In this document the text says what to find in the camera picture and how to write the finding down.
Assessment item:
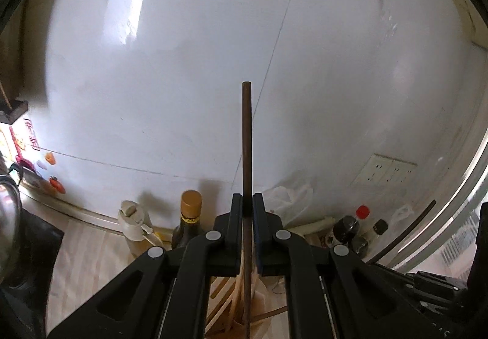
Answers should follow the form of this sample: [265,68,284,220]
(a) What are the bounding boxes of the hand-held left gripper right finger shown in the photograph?
[252,193,445,339]

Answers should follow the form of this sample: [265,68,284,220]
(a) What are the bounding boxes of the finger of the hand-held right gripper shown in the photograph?
[375,263,420,299]

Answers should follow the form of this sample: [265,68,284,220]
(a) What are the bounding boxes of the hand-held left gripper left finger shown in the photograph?
[48,193,245,339]

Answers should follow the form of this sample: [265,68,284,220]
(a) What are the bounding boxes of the cream ribbed chopstick holder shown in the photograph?
[204,247,294,339]

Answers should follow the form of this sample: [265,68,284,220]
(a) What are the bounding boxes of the dark brown chopstick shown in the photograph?
[367,200,437,262]

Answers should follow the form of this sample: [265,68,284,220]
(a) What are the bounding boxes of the gold-capped dark bottle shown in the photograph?
[171,190,203,250]

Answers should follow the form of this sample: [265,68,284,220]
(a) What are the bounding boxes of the empty clear plastic bag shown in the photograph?
[263,182,313,227]

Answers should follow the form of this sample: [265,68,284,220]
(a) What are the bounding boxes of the dark soy sauce bottle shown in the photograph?
[332,215,368,258]

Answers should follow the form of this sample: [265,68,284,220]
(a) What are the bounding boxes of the black gas stove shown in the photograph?
[0,205,65,339]

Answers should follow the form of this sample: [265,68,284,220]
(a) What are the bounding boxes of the red kettle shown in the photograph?
[9,158,39,179]

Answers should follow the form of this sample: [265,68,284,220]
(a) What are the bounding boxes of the black range hood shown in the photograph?
[0,72,29,124]

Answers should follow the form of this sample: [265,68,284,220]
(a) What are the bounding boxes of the white wall socket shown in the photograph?
[400,161,418,181]
[353,154,393,185]
[383,159,407,184]

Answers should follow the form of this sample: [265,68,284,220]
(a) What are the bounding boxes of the red wall sticker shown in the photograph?
[21,118,42,151]

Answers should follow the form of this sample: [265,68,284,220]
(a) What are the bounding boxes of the colourful wall decoration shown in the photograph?
[0,123,23,157]

